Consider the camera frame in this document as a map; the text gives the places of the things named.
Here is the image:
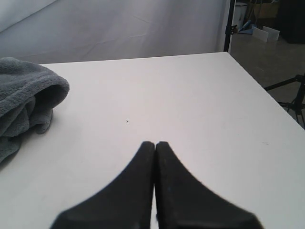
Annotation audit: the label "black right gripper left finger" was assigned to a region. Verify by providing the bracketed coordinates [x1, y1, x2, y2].
[51, 142, 155, 229]

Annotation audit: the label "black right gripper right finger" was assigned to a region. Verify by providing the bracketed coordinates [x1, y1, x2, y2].
[155, 142, 262, 229]

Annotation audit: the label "grey fluffy towel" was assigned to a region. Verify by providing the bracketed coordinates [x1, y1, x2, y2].
[0, 57, 70, 161]

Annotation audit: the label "black tripod stand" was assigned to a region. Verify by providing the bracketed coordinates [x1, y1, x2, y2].
[264, 74, 305, 129]

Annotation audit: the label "black stand pole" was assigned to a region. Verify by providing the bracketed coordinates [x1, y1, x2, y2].
[224, 0, 236, 52]

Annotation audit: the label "white foam boards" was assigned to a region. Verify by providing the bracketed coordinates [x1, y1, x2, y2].
[252, 26, 280, 42]

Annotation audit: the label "grey backdrop cloth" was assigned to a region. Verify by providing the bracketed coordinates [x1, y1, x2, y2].
[0, 0, 229, 63]

